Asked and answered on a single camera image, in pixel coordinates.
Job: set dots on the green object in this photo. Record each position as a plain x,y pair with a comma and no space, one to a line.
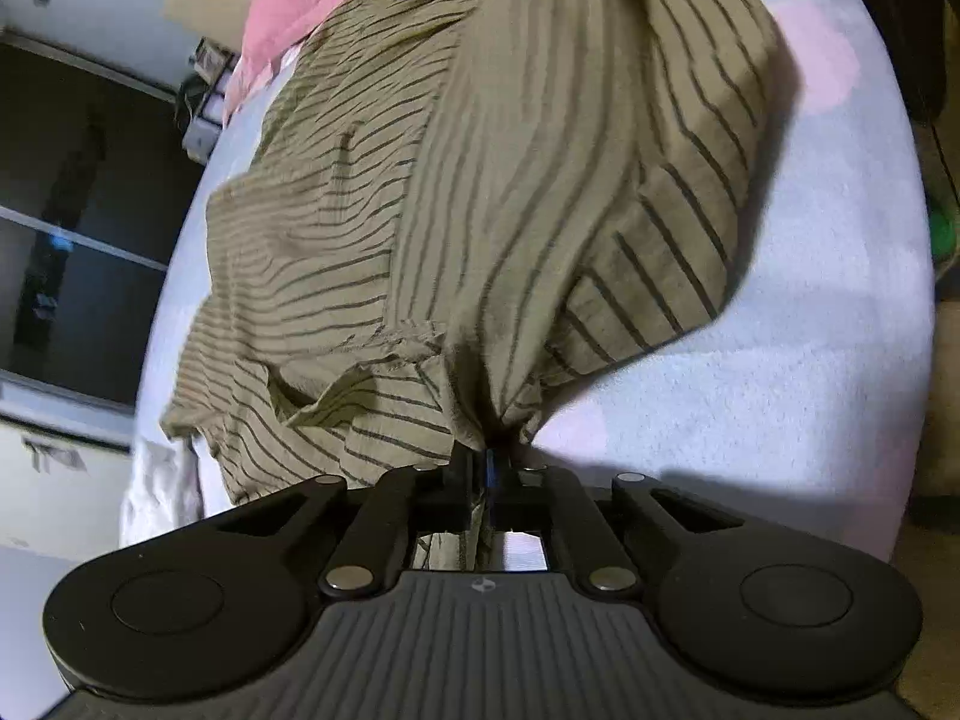
946,229

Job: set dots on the dark sliding wardrobe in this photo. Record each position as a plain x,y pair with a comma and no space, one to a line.
75,240

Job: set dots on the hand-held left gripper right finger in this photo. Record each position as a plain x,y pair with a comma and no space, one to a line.
499,480

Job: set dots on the white nightstand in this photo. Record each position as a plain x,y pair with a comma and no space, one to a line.
202,101

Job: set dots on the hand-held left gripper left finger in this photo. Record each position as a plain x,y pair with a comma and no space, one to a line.
466,476

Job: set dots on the pink pillow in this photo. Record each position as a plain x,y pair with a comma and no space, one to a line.
300,0

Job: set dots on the white door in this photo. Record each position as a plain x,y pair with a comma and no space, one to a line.
45,510

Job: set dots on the brown striped shirt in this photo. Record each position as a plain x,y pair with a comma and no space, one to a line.
487,202

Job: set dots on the white crumpled clothes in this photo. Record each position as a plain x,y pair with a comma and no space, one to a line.
161,487

